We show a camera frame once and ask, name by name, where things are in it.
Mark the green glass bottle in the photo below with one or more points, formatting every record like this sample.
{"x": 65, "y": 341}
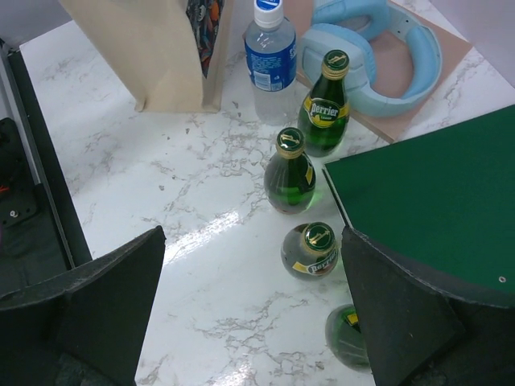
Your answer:
{"x": 324, "y": 114}
{"x": 290, "y": 178}
{"x": 344, "y": 338}
{"x": 310, "y": 251}

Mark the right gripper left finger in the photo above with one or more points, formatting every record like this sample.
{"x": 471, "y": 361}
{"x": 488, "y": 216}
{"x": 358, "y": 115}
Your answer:
{"x": 85, "y": 326}

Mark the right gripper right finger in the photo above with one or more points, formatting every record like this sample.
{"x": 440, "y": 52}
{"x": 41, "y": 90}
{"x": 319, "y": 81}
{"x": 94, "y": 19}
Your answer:
{"x": 425, "y": 327}

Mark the blue cap water bottle front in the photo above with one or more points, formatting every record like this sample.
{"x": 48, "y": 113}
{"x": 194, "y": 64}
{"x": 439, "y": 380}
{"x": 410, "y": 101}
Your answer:
{"x": 270, "y": 51}

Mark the light blue headphones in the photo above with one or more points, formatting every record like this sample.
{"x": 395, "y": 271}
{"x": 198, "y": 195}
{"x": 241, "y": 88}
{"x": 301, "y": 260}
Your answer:
{"x": 349, "y": 26}

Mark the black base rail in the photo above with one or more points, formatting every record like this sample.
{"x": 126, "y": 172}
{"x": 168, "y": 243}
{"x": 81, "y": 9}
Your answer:
{"x": 41, "y": 236}

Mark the beige canvas tote bag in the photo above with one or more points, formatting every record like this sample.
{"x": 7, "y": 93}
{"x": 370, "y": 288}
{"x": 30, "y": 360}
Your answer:
{"x": 170, "y": 55}

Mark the green binder folder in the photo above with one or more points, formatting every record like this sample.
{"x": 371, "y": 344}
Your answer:
{"x": 444, "y": 199}

